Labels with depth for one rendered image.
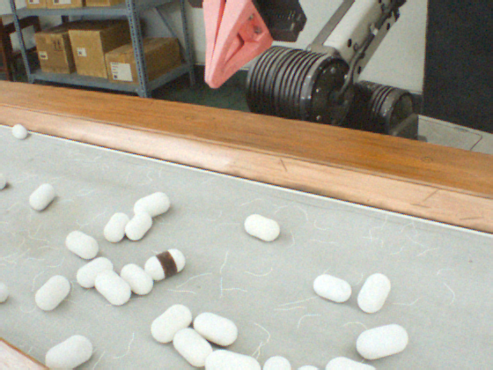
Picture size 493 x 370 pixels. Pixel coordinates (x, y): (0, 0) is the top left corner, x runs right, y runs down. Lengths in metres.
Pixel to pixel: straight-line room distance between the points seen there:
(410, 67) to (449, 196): 2.03
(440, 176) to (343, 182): 0.10
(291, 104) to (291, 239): 0.33
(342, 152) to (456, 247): 0.17
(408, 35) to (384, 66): 0.20
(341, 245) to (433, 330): 0.12
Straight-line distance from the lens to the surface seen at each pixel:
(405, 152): 0.56
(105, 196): 0.59
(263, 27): 0.49
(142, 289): 0.43
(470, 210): 0.50
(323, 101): 0.78
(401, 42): 2.50
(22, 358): 0.39
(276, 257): 0.45
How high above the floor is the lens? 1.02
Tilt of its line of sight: 31 degrees down
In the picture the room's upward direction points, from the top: 6 degrees counter-clockwise
